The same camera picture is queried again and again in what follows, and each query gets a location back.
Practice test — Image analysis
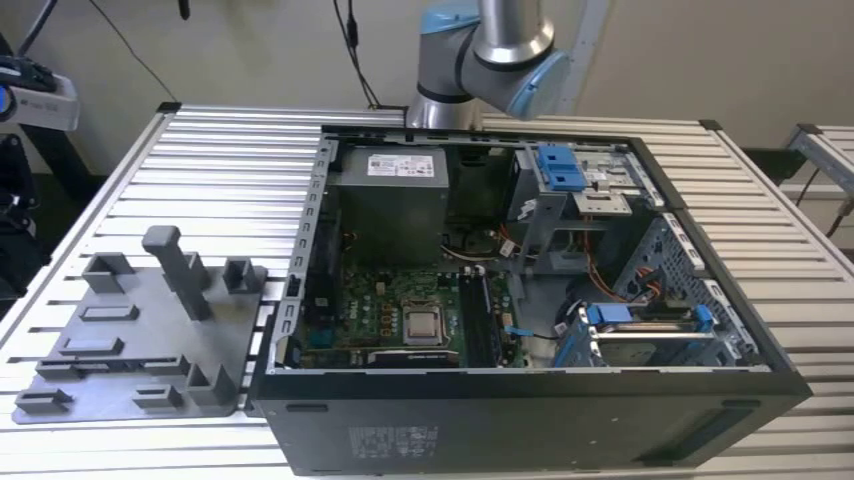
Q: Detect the black graphics card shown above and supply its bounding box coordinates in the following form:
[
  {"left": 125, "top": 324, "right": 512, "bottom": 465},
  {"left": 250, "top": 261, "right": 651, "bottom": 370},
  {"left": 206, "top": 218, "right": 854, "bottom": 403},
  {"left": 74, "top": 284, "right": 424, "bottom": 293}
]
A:
[{"left": 358, "top": 348, "right": 461, "bottom": 370}]

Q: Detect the silver CPU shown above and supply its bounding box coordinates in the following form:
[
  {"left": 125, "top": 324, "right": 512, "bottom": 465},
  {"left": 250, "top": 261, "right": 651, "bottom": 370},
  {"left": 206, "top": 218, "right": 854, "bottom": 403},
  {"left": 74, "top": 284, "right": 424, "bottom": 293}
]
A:
[{"left": 404, "top": 312, "right": 447, "bottom": 341}]

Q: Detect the grey metal side table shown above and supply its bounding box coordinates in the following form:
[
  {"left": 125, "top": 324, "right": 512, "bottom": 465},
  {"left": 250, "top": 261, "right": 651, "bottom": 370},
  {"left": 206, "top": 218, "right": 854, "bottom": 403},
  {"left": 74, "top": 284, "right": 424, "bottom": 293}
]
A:
[{"left": 776, "top": 122, "right": 854, "bottom": 201}]

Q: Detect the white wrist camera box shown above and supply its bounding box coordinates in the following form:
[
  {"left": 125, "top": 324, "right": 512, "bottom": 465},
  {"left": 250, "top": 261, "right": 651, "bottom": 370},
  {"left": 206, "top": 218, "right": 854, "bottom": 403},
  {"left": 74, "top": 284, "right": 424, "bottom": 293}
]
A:
[{"left": 10, "top": 73, "right": 82, "bottom": 132}]

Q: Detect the black background box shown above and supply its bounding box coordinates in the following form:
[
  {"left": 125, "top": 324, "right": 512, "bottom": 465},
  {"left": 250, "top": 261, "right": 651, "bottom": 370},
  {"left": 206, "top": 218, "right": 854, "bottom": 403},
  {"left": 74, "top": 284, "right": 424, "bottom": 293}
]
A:
[{"left": 739, "top": 147, "right": 805, "bottom": 189}]

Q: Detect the silver metal bracket plate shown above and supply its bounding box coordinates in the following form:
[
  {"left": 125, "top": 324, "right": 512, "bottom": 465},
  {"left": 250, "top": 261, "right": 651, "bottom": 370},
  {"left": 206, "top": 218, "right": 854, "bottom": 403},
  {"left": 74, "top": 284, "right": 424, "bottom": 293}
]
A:
[{"left": 573, "top": 192, "right": 633, "bottom": 217}]

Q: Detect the grey parts rack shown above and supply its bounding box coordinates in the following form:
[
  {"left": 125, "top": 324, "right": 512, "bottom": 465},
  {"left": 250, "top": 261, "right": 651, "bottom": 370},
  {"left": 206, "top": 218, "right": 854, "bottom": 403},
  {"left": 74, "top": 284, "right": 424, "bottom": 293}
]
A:
[{"left": 10, "top": 224, "right": 269, "bottom": 427}]

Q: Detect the grey power supply unit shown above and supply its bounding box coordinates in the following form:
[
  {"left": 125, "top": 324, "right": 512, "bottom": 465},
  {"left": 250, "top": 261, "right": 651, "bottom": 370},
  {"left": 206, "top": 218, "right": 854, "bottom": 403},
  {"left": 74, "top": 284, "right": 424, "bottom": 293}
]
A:
[{"left": 329, "top": 147, "right": 449, "bottom": 266}]

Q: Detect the metal CPU socket cover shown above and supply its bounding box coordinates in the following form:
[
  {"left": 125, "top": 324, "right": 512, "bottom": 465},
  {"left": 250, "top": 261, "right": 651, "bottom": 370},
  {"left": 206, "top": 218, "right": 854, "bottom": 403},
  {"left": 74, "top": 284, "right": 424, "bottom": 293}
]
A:
[{"left": 397, "top": 298, "right": 453, "bottom": 349}]

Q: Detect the blue disk carrier with drive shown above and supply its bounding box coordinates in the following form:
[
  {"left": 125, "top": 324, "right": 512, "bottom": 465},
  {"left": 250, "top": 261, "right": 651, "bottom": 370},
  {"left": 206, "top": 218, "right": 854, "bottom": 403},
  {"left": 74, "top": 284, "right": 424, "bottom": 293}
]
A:
[{"left": 556, "top": 299, "right": 721, "bottom": 370}]

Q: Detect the black case fan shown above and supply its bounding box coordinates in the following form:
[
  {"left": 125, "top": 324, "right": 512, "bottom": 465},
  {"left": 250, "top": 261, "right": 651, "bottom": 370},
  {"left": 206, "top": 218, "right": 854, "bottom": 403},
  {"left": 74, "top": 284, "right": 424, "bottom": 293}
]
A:
[{"left": 306, "top": 207, "right": 342, "bottom": 324}]

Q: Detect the black open PC case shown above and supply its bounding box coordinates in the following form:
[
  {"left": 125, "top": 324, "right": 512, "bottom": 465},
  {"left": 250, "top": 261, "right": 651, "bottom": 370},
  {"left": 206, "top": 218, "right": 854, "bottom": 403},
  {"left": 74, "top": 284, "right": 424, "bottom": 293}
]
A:
[{"left": 249, "top": 124, "right": 815, "bottom": 476}]

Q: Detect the black cable behind table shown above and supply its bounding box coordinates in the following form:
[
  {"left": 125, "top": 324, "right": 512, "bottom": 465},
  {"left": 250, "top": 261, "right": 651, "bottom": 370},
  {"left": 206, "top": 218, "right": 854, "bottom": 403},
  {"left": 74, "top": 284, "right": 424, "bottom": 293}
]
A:
[{"left": 330, "top": 0, "right": 409, "bottom": 111}]

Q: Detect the green motherboard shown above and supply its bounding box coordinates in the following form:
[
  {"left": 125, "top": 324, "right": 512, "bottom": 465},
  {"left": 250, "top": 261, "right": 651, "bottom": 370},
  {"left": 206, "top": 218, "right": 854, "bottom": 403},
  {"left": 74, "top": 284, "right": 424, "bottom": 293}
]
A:
[{"left": 292, "top": 264, "right": 532, "bottom": 370}]

